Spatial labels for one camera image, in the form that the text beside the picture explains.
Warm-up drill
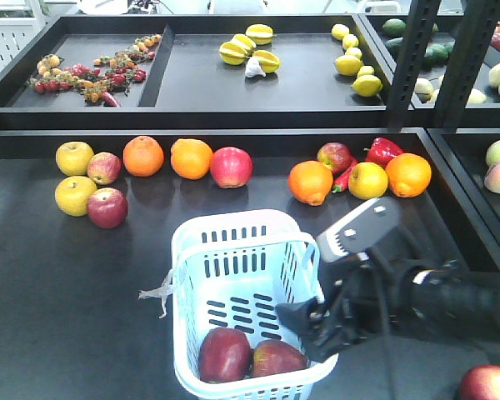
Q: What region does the dark red apple corner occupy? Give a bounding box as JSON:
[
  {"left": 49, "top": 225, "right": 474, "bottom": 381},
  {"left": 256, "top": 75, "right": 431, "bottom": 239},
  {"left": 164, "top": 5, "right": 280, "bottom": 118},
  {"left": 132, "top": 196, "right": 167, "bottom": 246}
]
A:
[{"left": 250, "top": 339, "right": 308, "bottom": 378}]

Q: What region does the light blue plastic basket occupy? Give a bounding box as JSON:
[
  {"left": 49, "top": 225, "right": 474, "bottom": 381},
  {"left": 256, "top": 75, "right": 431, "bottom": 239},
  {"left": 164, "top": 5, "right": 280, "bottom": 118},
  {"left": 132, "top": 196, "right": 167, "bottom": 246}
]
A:
[{"left": 137, "top": 208, "right": 339, "bottom": 400}]

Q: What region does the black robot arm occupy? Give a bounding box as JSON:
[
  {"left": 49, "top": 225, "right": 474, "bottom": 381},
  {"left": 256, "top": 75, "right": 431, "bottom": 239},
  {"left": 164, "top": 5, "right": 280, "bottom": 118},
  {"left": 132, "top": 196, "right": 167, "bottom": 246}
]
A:
[{"left": 276, "top": 227, "right": 500, "bottom": 362}]

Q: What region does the dark red apple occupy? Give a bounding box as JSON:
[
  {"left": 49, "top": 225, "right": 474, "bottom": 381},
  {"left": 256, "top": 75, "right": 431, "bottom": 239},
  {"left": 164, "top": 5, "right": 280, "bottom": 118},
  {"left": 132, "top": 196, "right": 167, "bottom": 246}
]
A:
[
  {"left": 198, "top": 327, "right": 253, "bottom": 383},
  {"left": 317, "top": 142, "right": 353, "bottom": 174}
]

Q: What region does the dark red apple front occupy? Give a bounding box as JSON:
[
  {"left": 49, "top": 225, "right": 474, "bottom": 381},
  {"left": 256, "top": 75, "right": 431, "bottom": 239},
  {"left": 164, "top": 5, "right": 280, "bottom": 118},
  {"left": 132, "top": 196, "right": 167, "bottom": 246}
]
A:
[{"left": 198, "top": 327, "right": 253, "bottom": 383}]

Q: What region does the dark red apple in pile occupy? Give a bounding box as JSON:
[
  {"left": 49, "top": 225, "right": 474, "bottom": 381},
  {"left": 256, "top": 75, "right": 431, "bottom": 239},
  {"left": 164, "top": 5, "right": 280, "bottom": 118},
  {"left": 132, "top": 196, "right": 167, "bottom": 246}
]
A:
[{"left": 317, "top": 142, "right": 353, "bottom": 174}]

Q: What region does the cherry tomato vine pile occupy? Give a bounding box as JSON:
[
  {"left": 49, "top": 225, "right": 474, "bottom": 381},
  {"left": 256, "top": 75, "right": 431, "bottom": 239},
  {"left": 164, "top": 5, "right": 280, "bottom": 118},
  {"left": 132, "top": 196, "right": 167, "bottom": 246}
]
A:
[{"left": 26, "top": 33, "right": 163, "bottom": 108}]

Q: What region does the yellow apple in pile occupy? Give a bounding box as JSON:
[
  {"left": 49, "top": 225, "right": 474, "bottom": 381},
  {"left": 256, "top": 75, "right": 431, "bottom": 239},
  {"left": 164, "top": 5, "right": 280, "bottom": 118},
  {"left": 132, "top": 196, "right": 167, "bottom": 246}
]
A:
[{"left": 348, "top": 162, "right": 388, "bottom": 200}]

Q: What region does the orange next to apple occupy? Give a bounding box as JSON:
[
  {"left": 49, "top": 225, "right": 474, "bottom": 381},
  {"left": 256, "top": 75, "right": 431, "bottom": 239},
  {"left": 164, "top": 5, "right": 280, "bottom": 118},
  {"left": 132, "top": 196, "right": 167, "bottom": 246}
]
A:
[{"left": 170, "top": 138, "right": 213, "bottom": 180}]

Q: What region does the red apple beside oranges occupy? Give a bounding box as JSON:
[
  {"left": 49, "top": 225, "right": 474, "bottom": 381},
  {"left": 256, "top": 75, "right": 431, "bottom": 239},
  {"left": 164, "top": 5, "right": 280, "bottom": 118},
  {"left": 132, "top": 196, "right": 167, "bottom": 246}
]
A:
[{"left": 210, "top": 147, "right": 253, "bottom": 188}]

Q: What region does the small red chili pepper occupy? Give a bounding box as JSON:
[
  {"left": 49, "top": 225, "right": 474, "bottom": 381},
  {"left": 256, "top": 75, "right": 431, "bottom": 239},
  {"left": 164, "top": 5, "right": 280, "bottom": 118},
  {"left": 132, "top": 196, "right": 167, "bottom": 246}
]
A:
[{"left": 331, "top": 157, "right": 358, "bottom": 193}]

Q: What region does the red apple bottom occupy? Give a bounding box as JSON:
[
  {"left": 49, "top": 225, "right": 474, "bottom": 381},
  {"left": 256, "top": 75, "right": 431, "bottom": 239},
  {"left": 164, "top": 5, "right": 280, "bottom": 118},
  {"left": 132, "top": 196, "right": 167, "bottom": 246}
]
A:
[{"left": 458, "top": 364, "right": 500, "bottom": 400}]

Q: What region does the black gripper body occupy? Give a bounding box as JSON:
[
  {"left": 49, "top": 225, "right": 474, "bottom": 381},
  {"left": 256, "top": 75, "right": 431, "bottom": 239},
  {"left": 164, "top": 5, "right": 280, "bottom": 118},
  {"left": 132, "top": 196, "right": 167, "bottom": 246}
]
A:
[{"left": 300, "top": 227, "right": 421, "bottom": 363}]

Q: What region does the orange of pile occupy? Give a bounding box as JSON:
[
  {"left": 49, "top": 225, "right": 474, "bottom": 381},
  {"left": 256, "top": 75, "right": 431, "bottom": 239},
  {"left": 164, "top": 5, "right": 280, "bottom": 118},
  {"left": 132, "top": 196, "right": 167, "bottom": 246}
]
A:
[
  {"left": 287, "top": 160, "right": 333, "bottom": 206},
  {"left": 385, "top": 152, "right": 432, "bottom": 198}
]

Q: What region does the orange right of pile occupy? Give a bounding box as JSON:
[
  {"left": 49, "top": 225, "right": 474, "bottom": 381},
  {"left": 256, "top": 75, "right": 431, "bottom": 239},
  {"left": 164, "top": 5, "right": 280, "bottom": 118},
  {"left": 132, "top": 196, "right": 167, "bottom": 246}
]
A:
[{"left": 385, "top": 152, "right": 432, "bottom": 198}]

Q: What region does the yellow apple lower left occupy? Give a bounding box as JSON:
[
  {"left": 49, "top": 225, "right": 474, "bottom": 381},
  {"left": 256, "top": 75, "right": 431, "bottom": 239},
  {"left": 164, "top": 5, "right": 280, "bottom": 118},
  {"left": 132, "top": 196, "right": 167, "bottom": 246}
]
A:
[{"left": 54, "top": 176, "right": 98, "bottom": 217}]

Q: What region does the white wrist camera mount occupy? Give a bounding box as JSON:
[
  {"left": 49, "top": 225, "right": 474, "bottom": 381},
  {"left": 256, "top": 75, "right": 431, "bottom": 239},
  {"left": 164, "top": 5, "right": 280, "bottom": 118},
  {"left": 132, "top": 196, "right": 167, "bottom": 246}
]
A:
[{"left": 316, "top": 197, "right": 401, "bottom": 263}]

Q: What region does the small red apple left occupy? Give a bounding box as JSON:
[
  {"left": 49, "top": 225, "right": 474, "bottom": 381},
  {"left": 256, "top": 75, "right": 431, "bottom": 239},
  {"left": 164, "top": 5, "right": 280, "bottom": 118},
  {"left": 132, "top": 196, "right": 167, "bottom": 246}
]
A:
[{"left": 87, "top": 152, "right": 122, "bottom": 185}]

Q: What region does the yellow apple upper left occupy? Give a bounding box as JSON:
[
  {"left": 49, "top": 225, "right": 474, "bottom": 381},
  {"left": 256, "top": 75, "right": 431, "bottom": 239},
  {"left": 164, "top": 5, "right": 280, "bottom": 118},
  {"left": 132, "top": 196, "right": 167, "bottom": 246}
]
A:
[{"left": 55, "top": 141, "right": 94, "bottom": 176}]

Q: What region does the orange far left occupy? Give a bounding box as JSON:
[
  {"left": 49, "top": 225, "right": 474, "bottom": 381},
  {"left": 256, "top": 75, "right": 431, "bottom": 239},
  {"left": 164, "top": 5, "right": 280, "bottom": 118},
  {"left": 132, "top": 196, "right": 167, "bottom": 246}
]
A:
[{"left": 122, "top": 135, "right": 164, "bottom": 178}]

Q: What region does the orange left of pile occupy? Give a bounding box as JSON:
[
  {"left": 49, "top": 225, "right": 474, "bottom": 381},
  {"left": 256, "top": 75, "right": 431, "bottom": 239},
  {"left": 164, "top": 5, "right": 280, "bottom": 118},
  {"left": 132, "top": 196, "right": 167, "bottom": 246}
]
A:
[{"left": 287, "top": 160, "right": 333, "bottom": 206}]

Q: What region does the red bell pepper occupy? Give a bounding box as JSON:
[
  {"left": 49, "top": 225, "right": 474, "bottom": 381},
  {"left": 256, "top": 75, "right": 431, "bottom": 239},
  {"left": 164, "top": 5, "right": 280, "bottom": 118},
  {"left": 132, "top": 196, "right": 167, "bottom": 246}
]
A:
[{"left": 364, "top": 137, "right": 404, "bottom": 168}]

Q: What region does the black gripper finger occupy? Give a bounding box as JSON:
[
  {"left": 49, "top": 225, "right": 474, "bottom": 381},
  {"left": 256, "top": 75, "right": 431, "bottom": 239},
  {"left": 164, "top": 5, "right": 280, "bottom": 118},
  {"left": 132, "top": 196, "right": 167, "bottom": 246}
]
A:
[{"left": 275, "top": 297, "right": 323, "bottom": 333}]

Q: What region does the black wooden fruit stand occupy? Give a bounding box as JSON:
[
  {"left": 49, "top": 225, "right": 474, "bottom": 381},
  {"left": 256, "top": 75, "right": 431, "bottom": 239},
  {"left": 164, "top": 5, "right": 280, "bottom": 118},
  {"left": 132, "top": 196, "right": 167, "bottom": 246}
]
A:
[{"left": 0, "top": 12, "right": 500, "bottom": 400}]

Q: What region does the red apple lower left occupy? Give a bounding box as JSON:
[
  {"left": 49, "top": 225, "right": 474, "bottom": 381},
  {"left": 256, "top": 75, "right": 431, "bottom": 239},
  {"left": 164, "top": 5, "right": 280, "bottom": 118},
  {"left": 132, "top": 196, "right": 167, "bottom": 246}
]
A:
[{"left": 87, "top": 187, "right": 128, "bottom": 229}]

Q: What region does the white garlic bulb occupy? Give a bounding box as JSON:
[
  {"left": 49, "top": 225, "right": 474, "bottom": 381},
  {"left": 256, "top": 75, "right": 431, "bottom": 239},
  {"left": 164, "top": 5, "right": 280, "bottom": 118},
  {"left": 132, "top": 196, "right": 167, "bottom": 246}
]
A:
[{"left": 244, "top": 57, "right": 267, "bottom": 78}]

